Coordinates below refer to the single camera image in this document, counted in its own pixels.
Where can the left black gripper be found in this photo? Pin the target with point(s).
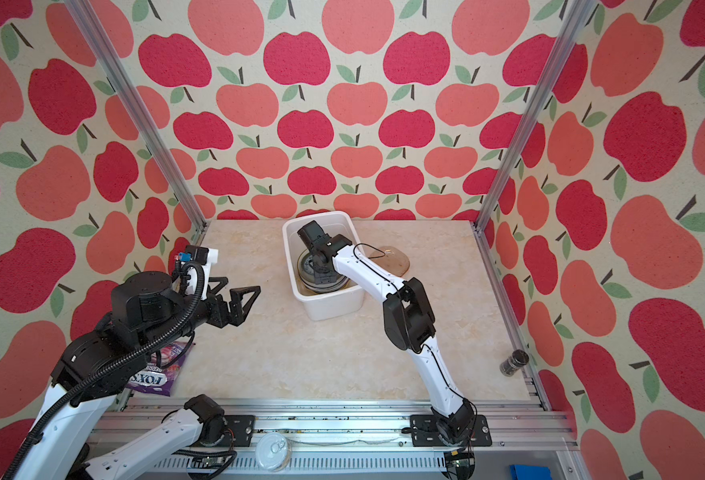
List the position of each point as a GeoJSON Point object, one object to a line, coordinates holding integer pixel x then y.
{"type": "Point", "coordinates": [225, 316]}

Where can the right aluminium frame post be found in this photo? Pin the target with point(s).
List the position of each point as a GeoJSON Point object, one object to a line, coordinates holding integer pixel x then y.
{"type": "Point", "coordinates": [573, 24]}

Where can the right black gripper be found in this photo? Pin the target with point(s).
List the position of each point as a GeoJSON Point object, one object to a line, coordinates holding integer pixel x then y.
{"type": "Point", "coordinates": [320, 275]}

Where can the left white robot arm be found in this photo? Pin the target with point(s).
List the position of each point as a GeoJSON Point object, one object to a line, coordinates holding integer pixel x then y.
{"type": "Point", "coordinates": [57, 444]}

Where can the aluminium frame post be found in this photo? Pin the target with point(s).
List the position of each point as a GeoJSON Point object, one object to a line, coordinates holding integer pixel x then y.
{"type": "Point", "coordinates": [573, 24]}
{"type": "Point", "coordinates": [97, 38]}

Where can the purple snack bag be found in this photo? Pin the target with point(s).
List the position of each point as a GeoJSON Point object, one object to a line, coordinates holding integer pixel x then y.
{"type": "Point", "coordinates": [163, 370]}

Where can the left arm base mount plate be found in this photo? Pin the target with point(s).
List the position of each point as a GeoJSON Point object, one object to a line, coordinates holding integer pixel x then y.
{"type": "Point", "coordinates": [237, 432]}

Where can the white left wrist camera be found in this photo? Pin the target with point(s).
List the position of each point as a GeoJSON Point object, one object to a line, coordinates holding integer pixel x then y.
{"type": "Point", "coordinates": [192, 268]}

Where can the white plastic bin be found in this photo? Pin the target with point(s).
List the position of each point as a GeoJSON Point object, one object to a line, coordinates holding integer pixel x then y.
{"type": "Point", "coordinates": [327, 305]}

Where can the blue object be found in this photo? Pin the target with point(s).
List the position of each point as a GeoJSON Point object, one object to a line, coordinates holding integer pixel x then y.
{"type": "Point", "coordinates": [529, 472]}

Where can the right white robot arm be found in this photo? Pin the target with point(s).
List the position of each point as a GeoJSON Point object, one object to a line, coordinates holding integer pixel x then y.
{"type": "Point", "coordinates": [408, 322]}

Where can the blue patterned plate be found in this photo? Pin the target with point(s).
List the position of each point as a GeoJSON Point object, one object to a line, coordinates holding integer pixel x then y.
{"type": "Point", "coordinates": [320, 281]}

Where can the pink ribbed glass plate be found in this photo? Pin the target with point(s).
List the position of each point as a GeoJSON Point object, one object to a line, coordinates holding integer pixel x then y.
{"type": "Point", "coordinates": [394, 261]}

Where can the small metal cylinder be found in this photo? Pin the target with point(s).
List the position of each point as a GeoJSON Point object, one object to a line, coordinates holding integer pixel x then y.
{"type": "Point", "coordinates": [517, 360]}

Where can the left aluminium frame post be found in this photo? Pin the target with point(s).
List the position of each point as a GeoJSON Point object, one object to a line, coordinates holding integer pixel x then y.
{"type": "Point", "coordinates": [97, 38]}

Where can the aluminium front rail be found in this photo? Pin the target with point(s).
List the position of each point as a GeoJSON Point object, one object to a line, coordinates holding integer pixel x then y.
{"type": "Point", "coordinates": [370, 439]}

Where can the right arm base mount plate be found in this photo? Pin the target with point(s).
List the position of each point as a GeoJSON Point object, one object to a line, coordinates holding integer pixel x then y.
{"type": "Point", "coordinates": [435, 431]}

